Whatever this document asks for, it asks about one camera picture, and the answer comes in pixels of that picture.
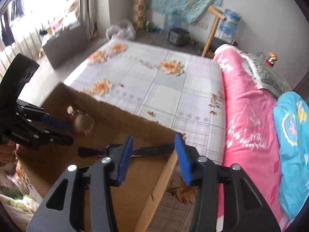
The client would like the pink floral blanket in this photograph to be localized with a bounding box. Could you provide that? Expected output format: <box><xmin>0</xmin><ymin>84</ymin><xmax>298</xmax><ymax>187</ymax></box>
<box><xmin>214</xmin><ymin>44</ymin><xmax>289</xmax><ymax>230</ymax></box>

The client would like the white plastic bag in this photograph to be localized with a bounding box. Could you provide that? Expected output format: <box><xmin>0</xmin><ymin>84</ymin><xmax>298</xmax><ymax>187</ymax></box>
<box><xmin>106</xmin><ymin>19</ymin><xmax>136</xmax><ymax>40</ymax></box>

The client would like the dark rice cooker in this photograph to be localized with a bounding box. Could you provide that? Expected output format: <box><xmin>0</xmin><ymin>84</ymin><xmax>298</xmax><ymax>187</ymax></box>
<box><xmin>168</xmin><ymin>28</ymin><xmax>190</xmax><ymax>47</ymax></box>

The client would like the pink strap digital watch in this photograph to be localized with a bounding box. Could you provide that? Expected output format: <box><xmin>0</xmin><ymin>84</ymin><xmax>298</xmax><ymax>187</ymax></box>
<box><xmin>78</xmin><ymin>143</ymin><xmax>174</xmax><ymax>158</ymax></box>

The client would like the wooden chair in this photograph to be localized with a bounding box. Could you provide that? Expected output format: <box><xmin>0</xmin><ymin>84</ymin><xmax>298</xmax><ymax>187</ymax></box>
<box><xmin>202</xmin><ymin>5</ymin><xmax>226</xmax><ymax>58</ymax></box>

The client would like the clear plastic water bottle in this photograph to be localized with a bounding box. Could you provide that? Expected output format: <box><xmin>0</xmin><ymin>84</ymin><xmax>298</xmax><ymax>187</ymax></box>
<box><xmin>163</xmin><ymin>13</ymin><xmax>183</xmax><ymax>32</ymax></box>

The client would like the grey low cabinet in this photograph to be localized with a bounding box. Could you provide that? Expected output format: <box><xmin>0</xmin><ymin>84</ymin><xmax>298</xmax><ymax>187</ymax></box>
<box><xmin>42</xmin><ymin>23</ymin><xmax>87</xmax><ymax>69</ymax></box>

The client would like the brown cardboard box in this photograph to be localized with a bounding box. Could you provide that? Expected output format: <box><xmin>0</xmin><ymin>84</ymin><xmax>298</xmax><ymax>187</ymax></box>
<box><xmin>18</xmin><ymin>83</ymin><xmax>177</xmax><ymax>231</ymax></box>

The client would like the small figurine bottle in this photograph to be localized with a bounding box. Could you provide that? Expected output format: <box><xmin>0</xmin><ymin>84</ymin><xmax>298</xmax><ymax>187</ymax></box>
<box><xmin>266</xmin><ymin>52</ymin><xmax>278</xmax><ymax>68</ymax></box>

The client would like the grey curtain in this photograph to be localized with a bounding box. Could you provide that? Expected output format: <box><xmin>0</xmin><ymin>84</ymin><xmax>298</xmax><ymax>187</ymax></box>
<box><xmin>79</xmin><ymin>0</ymin><xmax>98</xmax><ymax>40</ymax></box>

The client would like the person left hand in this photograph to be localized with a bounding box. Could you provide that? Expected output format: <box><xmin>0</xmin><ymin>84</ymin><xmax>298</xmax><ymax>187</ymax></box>
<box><xmin>0</xmin><ymin>140</ymin><xmax>19</xmax><ymax>163</ymax></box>

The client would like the grey lace pillow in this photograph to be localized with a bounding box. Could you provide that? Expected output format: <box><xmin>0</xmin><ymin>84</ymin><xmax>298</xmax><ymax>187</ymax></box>
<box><xmin>240</xmin><ymin>53</ymin><xmax>292</xmax><ymax>99</ymax></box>

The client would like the multicolour bead bracelet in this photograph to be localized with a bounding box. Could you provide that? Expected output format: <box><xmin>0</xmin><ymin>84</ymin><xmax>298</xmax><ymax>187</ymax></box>
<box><xmin>66</xmin><ymin>105</ymin><xmax>96</xmax><ymax>136</ymax></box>

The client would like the blue water jug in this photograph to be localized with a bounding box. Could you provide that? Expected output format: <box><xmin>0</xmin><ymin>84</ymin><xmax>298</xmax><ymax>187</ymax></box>
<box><xmin>219</xmin><ymin>9</ymin><xmax>242</xmax><ymax>38</ymax></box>

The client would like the checkered rolled mat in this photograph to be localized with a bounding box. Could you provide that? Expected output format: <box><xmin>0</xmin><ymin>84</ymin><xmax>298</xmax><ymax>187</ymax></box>
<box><xmin>133</xmin><ymin>0</ymin><xmax>146</xmax><ymax>32</ymax></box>

